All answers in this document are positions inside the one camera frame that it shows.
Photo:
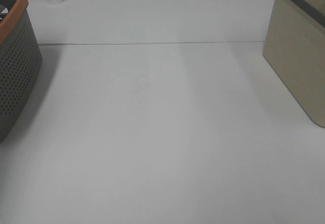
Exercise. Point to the beige basket grey rim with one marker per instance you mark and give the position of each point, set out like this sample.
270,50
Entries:
294,48

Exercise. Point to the grey perforated basket orange rim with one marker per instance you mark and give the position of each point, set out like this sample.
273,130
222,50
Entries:
21,60

